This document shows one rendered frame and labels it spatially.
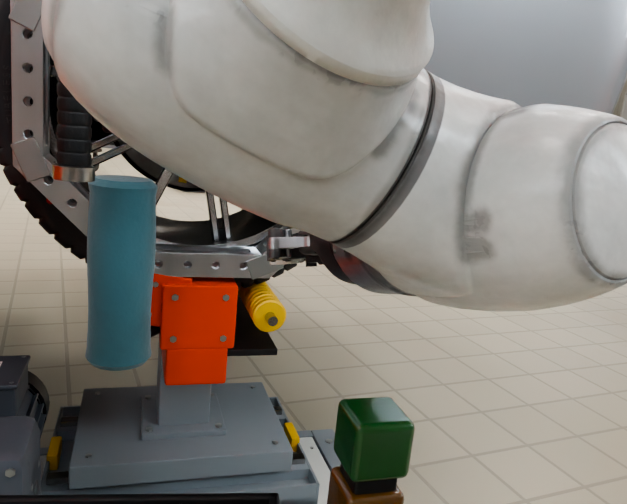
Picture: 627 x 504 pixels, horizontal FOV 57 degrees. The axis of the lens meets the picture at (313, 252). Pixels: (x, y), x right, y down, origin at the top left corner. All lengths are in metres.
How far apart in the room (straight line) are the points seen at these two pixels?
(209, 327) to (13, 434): 0.31
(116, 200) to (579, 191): 0.62
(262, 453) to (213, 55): 0.98
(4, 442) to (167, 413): 0.41
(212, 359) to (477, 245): 0.75
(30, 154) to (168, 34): 0.69
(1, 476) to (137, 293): 0.27
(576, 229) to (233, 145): 0.14
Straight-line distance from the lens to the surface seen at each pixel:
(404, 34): 0.23
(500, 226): 0.26
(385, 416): 0.38
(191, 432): 1.18
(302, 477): 1.23
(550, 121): 0.27
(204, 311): 0.94
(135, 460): 1.13
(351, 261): 0.39
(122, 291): 0.80
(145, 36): 0.23
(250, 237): 1.02
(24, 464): 0.84
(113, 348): 0.83
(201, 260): 0.93
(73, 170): 0.67
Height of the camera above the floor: 0.83
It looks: 12 degrees down
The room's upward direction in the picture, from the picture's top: 6 degrees clockwise
